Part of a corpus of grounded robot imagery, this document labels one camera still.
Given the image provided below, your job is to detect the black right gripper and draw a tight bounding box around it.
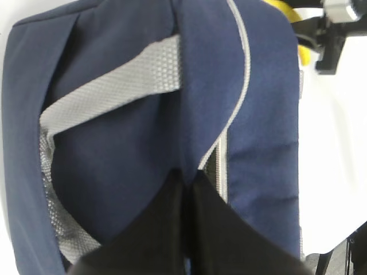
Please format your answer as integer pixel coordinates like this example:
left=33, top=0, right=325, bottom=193
left=292, top=8, right=366, bottom=75

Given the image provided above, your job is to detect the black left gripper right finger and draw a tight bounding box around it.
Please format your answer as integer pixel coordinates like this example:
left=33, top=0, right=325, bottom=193
left=190, top=171, right=310, bottom=275

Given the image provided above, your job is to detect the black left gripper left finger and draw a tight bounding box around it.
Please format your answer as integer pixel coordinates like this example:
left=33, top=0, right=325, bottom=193
left=68, top=169, right=185, bottom=275

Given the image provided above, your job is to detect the yellow banana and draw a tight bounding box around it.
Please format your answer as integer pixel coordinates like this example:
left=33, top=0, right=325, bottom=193
left=269, top=0, right=313, bottom=66

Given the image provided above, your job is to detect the navy and white lunch bag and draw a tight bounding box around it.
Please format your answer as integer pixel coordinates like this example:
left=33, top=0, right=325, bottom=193
left=2, top=1, right=300, bottom=274

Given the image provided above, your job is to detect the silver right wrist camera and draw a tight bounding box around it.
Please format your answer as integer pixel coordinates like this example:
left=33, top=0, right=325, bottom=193
left=323, top=0, right=361, bottom=23

